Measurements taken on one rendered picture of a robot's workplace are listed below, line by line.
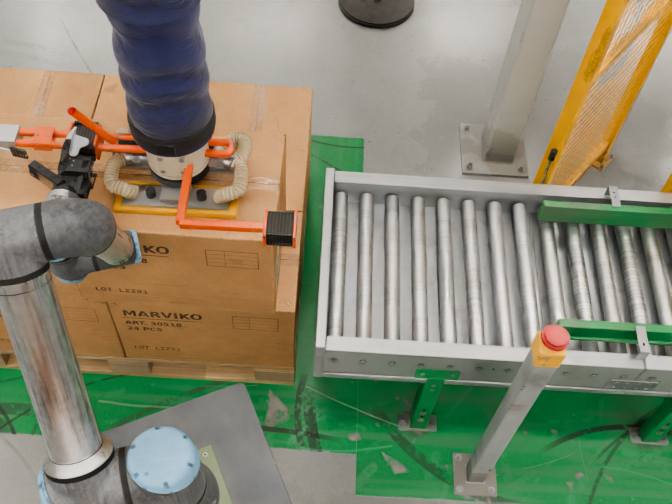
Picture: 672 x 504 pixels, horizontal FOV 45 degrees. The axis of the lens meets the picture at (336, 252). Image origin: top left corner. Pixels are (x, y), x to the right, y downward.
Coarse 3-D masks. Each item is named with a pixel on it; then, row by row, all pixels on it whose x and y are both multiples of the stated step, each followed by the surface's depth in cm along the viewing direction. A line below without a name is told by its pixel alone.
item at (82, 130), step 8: (72, 128) 219; (80, 128) 220; (88, 128) 220; (88, 136) 218; (96, 136) 217; (88, 144) 217; (96, 144) 216; (80, 152) 218; (88, 152) 216; (96, 152) 218
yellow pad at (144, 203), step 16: (144, 192) 224; (160, 192) 224; (192, 192) 225; (208, 192) 225; (128, 208) 221; (144, 208) 222; (160, 208) 222; (176, 208) 222; (192, 208) 222; (208, 208) 222; (224, 208) 222
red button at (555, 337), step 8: (544, 328) 200; (552, 328) 199; (560, 328) 199; (544, 336) 198; (552, 336) 198; (560, 336) 198; (568, 336) 199; (544, 344) 198; (552, 344) 197; (560, 344) 197; (568, 344) 198
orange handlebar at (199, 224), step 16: (32, 128) 220; (48, 128) 220; (16, 144) 217; (32, 144) 217; (48, 144) 217; (112, 144) 218; (208, 144) 221; (224, 144) 221; (176, 224) 207; (192, 224) 205; (208, 224) 205; (224, 224) 205; (240, 224) 205; (256, 224) 206
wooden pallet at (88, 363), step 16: (304, 240) 322; (0, 352) 287; (16, 368) 297; (80, 368) 297; (96, 368) 297; (112, 368) 294; (128, 368) 293; (144, 368) 293; (160, 368) 298; (176, 368) 299; (192, 368) 299; (208, 368) 299; (224, 368) 300; (240, 368) 300; (256, 368) 289; (272, 368) 289; (288, 368) 288; (288, 384) 299
